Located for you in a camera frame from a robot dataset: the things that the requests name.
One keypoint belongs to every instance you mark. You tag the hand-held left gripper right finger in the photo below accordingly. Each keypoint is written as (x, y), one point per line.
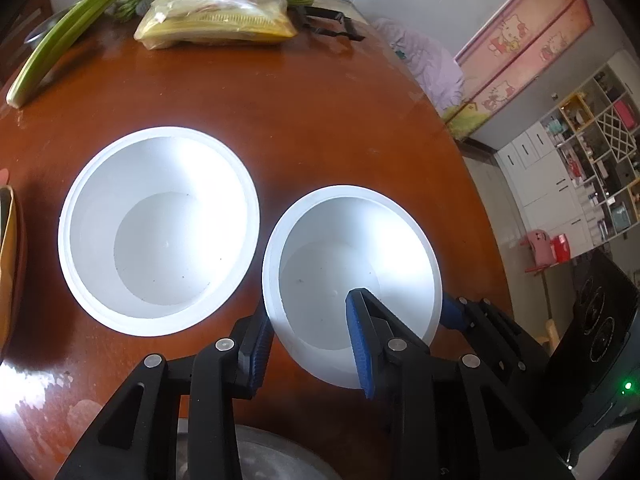
(360, 345)

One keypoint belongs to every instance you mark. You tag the red box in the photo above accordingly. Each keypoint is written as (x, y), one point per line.
(560, 249)

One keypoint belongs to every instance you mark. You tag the celery bunch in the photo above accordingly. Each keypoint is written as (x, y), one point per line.
(55, 45)

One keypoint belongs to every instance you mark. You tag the dark wooden slatted chair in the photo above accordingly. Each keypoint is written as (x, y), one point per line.
(35, 7)

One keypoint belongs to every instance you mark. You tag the pink plastic stool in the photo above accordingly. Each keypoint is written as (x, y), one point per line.
(537, 242)

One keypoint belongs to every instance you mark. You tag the white disposable bowl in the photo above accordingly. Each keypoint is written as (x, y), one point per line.
(160, 240)
(325, 270)

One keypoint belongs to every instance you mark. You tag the purple cloth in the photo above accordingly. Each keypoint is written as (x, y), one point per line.
(425, 65)

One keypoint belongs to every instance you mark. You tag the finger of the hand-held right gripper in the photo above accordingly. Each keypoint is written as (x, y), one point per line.
(515, 330)
(455, 312)

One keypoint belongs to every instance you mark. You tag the pink cartoon wardrobe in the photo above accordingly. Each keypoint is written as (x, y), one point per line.
(525, 45)

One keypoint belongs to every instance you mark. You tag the white shelf cabinet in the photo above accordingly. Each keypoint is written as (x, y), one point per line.
(550, 185)

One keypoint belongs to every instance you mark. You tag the yellow shell-shaped plate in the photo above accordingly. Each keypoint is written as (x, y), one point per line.
(10, 260)

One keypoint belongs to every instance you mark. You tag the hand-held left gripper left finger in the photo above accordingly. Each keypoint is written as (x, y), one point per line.
(260, 355)

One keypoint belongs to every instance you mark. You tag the bagged yellow corn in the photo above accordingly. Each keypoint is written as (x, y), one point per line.
(215, 22)

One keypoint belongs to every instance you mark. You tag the stainless steel bowl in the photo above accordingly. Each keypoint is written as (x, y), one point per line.
(40, 30)

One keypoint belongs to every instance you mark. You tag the round metal pan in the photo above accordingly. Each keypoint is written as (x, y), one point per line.
(285, 455)

